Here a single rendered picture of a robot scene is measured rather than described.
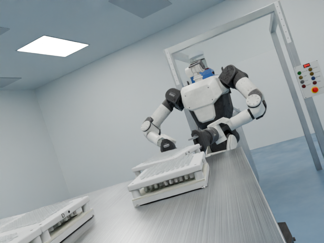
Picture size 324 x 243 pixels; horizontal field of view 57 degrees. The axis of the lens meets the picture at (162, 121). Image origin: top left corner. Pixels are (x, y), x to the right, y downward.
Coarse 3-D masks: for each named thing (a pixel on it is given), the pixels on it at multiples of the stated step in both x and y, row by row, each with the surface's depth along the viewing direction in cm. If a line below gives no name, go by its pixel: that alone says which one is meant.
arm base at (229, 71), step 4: (224, 68) 182; (228, 68) 179; (232, 68) 177; (224, 72) 181; (228, 72) 179; (232, 72) 176; (236, 72) 177; (244, 72) 186; (220, 76) 182; (224, 76) 180; (228, 76) 178; (232, 76) 176; (224, 80) 179; (228, 80) 177; (228, 84) 178; (232, 84) 179; (232, 88) 182
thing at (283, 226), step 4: (280, 224) 209; (284, 224) 207; (280, 228) 203; (284, 228) 201; (284, 232) 196; (288, 232) 194; (284, 236) 191; (288, 236) 189; (288, 240) 185; (292, 240) 185
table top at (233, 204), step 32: (224, 160) 121; (96, 192) 148; (128, 192) 122; (192, 192) 90; (224, 192) 80; (256, 192) 71; (96, 224) 91; (128, 224) 80; (160, 224) 72; (192, 224) 65; (224, 224) 59; (256, 224) 55
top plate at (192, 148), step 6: (198, 144) 142; (186, 150) 133; (192, 150) 136; (174, 156) 128; (180, 156) 127; (150, 162) 134; (156, 162) 128; (162, 162) 127; (132, 168) 136; (138, 168) 134; (144, 168) 132
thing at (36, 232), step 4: (36, 228) 79; (20, 232) 81; (24, 232) 79; (28, 232) 77; (32, 232) 77; (36, 232) 78; (40, 232) 79; (20, 236) 76; (24, 236) 75; (28, 236) 75; (32, 236) 76; (36, 236) 78; (12, 240) 75; (16, 240) 73; (20, 240) 73; (24, 240) 74; (28, 240) 75
